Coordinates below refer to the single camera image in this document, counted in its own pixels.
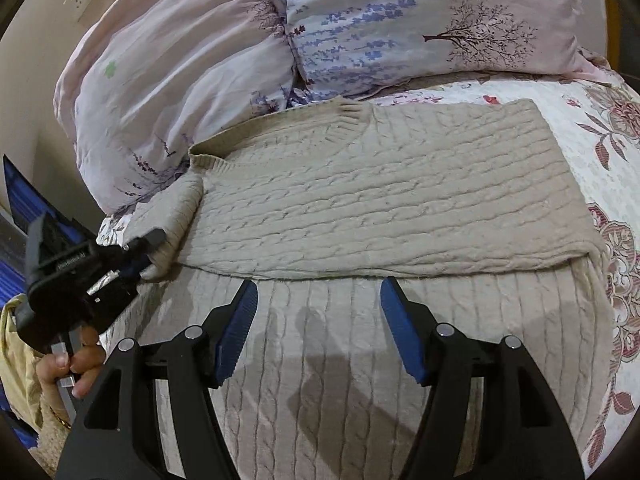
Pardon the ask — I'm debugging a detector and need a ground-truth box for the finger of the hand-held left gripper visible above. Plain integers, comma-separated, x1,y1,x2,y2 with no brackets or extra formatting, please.
124,228,166,257
121,254,154,282

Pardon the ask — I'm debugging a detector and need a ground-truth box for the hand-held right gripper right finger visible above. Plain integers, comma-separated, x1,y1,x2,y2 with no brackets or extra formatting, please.
379,277,586,480

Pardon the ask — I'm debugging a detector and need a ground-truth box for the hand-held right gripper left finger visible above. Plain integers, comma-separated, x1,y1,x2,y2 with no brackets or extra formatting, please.
55,279,259,480

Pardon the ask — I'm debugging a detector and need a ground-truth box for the beige cable-knit sweater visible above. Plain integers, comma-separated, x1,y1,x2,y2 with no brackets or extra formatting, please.
97,99,614,480

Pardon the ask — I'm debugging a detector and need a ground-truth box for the person's left forearm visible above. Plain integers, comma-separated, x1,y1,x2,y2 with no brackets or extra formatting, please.
36,382,76,436

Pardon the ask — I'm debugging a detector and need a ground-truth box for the person's left hand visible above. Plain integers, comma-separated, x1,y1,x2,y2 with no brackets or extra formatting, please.
36,326,109,401

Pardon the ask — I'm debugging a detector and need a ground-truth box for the person's yellow clothing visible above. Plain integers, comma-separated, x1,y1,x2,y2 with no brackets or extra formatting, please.
0,294,57,433

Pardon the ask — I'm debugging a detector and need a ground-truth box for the pink lavender-print pillow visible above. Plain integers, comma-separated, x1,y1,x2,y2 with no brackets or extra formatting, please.
54,0,303,217

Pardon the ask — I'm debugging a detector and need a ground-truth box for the white floral bedsheet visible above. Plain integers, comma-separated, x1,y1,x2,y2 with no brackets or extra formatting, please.
97,71,640,467

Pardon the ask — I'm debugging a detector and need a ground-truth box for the pink tree-print pillow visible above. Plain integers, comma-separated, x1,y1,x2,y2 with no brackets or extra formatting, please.
240,0,612,108

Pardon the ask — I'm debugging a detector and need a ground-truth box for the wooden headboard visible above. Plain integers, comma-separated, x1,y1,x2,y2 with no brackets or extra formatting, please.
597,0,640,86

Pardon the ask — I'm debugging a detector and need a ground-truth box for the white wall socket plate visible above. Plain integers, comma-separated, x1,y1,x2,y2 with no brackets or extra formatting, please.
65,0,94,24

